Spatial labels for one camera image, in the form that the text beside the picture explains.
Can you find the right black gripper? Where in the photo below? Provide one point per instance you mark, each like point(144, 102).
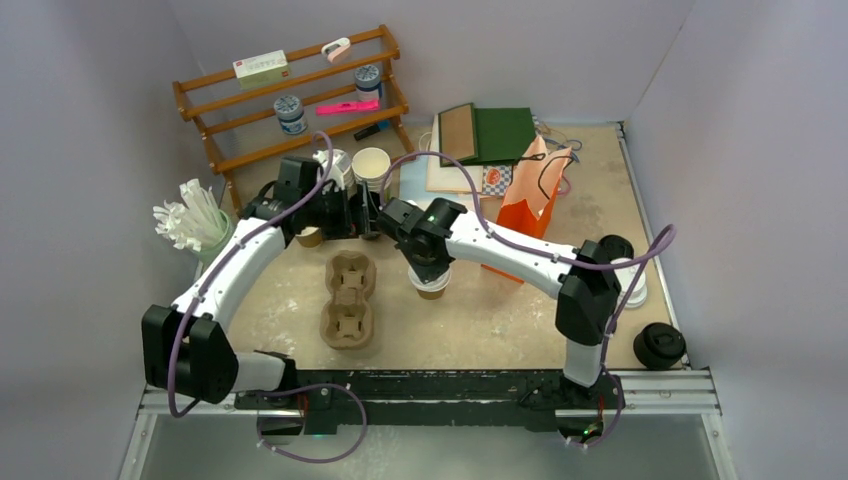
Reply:
point(427, 273)

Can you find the black lid stack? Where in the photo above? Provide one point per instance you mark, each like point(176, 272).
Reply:
point(659, 346)

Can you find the pink marker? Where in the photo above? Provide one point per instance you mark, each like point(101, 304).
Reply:
point(348, 108)

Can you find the blue white jar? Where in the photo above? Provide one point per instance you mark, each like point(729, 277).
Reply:
point(368, 83)
point(289, 111)

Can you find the blue white jar left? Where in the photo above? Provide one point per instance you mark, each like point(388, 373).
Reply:
point(289, 111)

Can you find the white green box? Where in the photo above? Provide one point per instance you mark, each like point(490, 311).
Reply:
point(261, 70)

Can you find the white pink clip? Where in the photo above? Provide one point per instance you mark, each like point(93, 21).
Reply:
point(337, 51)

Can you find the wooden shelf rack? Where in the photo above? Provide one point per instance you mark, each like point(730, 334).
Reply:
point(349, 95)

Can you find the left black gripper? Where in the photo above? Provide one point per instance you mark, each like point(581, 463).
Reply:
point(353, 222)

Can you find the black blue marker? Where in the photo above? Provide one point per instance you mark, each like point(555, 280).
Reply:
point(371, 130)

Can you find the orange paper bag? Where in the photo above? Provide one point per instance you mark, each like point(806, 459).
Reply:
point(528, 202)

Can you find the blue white jar right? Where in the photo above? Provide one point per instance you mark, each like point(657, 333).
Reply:
point(368, 83)

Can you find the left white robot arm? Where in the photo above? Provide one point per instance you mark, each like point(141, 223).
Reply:
point(185, 345)

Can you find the green straw holder cup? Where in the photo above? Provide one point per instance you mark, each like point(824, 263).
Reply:
point(208, 252)

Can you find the right white cup stack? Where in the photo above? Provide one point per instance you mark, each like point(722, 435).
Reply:
point(370, 167)

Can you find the green paper bag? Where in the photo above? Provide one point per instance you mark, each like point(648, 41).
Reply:
point(476, 136)

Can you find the pulp cup carrier tray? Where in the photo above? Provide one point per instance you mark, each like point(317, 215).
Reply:
point(347, 319)

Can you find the white cup lid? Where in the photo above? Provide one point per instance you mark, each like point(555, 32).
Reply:
point(626, 276)

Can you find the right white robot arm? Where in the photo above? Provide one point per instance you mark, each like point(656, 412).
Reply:
point(581, 280)

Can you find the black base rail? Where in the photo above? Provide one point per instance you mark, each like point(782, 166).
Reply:
point(538, 400)

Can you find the white cup lid picked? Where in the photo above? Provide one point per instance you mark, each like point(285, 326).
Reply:
point(436, 285)

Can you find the blue checkered paper bag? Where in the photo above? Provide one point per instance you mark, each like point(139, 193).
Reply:
point(496, 180)

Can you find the brown paper cup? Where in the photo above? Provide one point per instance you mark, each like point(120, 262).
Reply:
point(427, 296)
point(310, 237)

